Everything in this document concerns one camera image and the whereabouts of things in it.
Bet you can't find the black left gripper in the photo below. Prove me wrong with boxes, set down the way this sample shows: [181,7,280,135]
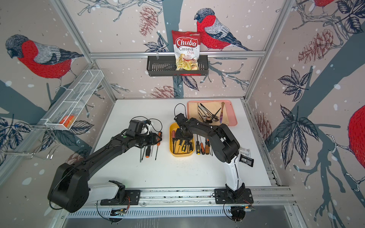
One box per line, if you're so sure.
[135,132,163,146]

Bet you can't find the pink handled screwdriver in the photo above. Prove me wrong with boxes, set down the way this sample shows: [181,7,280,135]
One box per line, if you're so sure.
[172,131,175,154]

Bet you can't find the black orange-tipped screwdriver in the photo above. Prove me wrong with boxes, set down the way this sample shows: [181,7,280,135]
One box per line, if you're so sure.
[145,146,152,158]

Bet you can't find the black yellow screwdriver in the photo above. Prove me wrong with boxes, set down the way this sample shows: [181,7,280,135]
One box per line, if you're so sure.
[196,136,201,155]

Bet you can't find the slim orange black screwdriver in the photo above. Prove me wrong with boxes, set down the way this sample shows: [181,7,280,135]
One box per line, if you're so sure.
[199,136,205,155]

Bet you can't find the large orange black screwdriver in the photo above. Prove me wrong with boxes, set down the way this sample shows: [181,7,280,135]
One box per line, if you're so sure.
[155,132,162,160]

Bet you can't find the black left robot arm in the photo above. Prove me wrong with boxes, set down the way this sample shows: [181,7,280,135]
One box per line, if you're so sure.
[47,133,162,212]

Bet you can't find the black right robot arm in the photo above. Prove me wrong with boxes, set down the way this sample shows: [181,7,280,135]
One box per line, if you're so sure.
[174,113,245,192]

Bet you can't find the yellow plastic storage box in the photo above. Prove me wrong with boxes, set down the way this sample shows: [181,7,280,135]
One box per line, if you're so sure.
[169,123,196,158]

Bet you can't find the black spoon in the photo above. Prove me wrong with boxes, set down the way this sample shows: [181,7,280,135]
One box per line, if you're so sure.
[198,106,209,124]

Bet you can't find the beige cloth on tray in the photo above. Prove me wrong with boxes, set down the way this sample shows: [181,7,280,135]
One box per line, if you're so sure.
[189,101,230,126]

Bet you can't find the pink plastic tray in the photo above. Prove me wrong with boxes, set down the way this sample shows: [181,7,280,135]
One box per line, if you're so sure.
[187,99,238,127]

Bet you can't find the orange item in shelf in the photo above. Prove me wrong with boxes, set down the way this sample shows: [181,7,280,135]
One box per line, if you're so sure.
[60,115,76,128]

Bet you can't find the Chuba cassava chips bag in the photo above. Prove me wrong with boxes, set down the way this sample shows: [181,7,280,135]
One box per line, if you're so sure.
[172,30,201,71]

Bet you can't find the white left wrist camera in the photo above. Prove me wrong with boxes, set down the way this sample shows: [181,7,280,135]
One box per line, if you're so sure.
[141,122,153,135]

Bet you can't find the purple handled knife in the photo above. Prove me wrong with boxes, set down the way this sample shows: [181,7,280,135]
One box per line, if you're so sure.
[219,102,225,124]

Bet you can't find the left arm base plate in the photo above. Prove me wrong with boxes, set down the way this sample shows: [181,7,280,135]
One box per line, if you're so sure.
[100,189,141,206]

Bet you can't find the black wire wall basket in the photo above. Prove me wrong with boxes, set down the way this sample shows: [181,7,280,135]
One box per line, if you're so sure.
[147,55,209,77]

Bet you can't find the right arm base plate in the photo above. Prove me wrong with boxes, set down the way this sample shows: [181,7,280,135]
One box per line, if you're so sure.
[213,188,254,204]

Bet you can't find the white wire mesh shelf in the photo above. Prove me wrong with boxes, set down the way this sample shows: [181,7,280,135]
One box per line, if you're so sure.
[45,69,104,131]

